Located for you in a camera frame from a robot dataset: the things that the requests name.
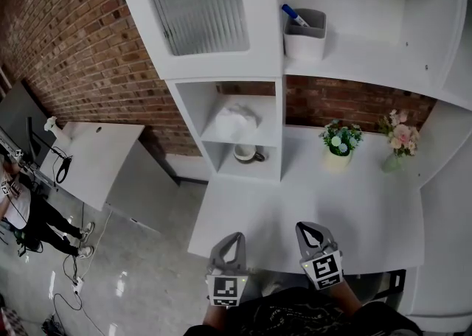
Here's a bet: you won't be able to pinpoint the black floor device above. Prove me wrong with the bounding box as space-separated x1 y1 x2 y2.
41 314 66 336

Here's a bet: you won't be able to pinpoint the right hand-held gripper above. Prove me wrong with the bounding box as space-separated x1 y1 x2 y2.
294 220 346 292

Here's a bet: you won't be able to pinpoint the white floor cable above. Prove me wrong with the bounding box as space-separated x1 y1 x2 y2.
78 209 114 281

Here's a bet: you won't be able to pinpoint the person's black printed shirt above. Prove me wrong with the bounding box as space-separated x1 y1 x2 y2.
184 285 423 336

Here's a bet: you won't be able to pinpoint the pink flowers in green vase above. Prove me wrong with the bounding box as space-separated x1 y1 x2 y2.
378 108 422 174

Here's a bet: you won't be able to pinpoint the white cloth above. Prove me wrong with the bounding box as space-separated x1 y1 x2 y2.
215 102 263 141

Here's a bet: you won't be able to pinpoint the white table top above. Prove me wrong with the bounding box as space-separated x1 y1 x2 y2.
187 123 426 277

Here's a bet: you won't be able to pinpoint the white desk hutch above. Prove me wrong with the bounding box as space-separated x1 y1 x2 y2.
110 0 472 196

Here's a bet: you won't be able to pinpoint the blue flowers in cream pot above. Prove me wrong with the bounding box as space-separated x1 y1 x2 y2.
319 119 364 174

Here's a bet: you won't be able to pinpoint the grey and white mug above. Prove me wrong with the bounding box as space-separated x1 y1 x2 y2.
233 144 267 164

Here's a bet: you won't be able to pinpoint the grey metal cabinet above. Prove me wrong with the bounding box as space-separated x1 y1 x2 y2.
0 80 47 167

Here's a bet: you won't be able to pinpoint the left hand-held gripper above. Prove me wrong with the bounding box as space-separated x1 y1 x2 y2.
205 231 249 308

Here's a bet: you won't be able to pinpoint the white flower vase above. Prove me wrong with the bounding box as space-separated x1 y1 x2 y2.
44 116 75 144

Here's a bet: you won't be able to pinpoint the person's left forearm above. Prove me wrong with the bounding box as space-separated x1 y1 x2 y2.
201 303 230 329

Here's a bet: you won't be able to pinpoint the small white side table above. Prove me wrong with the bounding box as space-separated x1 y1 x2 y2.
38 122 208 237

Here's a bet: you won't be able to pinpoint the ribbed glass cabinet door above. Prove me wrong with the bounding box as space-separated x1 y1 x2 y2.
110 0 285 80

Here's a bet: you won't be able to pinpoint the person's right forearm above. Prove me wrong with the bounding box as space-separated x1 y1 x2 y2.
325 276 364 318

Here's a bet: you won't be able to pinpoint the checkered cloth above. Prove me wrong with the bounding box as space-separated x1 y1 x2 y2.
0 307 20 336

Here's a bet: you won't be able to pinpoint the white shelf compartment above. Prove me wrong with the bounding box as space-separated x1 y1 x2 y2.
173 77 283 148

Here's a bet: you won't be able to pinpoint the blue marker pen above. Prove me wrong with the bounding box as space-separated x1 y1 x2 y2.
282 4 311 29

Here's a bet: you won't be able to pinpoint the white pen holder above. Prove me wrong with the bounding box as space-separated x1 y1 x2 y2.
282 8 328 63

